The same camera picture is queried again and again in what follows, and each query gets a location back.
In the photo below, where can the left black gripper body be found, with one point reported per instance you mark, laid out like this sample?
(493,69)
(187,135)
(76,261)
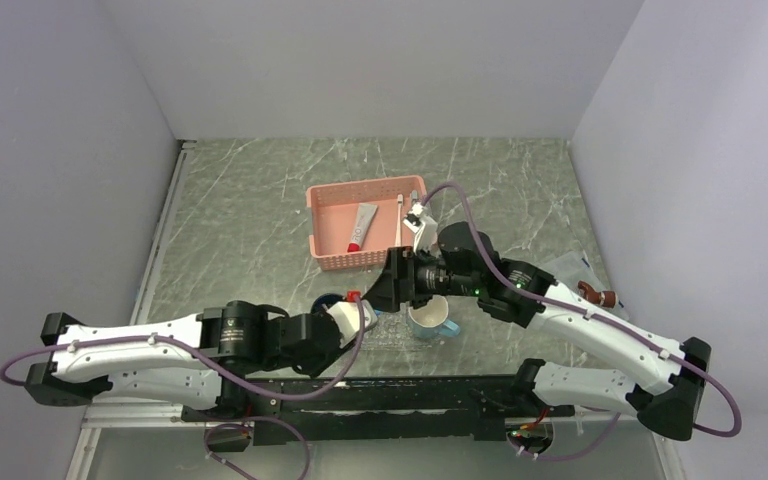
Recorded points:
(314,366)

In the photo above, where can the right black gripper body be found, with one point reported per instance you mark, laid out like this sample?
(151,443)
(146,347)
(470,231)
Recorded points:
(432,276)

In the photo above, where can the clear textured oval tray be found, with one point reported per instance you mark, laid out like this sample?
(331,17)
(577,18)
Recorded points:
(395,332)

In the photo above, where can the dark blue mug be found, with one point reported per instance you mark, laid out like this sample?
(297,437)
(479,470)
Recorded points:
(325,302)

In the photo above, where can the light blue mug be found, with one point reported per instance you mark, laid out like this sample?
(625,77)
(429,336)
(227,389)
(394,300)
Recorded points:
(432,320)

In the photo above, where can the white red-capped toothpaste tube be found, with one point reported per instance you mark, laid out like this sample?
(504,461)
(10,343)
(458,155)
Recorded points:
(364,216)

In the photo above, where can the pink perforated plastic basket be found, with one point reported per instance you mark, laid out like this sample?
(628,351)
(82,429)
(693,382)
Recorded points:
(333,210)

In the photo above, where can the clear plastic toothbrush case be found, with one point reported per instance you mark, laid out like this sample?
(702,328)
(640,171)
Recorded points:
(572,268)

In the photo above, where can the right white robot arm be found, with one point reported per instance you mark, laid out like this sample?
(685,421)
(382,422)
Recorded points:
(657,380)

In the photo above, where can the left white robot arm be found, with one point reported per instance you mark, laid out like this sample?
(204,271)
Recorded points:
(201,361)

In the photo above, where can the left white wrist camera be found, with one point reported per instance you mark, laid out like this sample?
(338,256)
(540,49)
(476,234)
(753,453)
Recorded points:
(351,314)

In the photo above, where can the black base frame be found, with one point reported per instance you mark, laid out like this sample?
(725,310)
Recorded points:
(481,407)

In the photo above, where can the aluminium rail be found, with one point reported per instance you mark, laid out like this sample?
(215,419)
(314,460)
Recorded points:
(88,438)

